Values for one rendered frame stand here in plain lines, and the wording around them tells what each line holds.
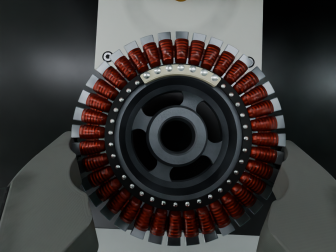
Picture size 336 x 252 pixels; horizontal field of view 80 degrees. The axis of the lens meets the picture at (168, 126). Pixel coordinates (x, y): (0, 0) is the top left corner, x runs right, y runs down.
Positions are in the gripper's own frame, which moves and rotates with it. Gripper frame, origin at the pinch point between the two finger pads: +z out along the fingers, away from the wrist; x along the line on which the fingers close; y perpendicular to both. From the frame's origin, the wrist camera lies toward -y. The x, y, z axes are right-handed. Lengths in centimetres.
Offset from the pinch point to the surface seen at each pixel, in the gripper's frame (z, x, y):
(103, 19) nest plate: 9.6, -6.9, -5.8
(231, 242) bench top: 1.8, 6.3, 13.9
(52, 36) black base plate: 10.0, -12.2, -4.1
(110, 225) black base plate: 1.0, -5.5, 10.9
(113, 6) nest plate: 10.3, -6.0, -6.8
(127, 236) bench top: 1.8, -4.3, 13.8
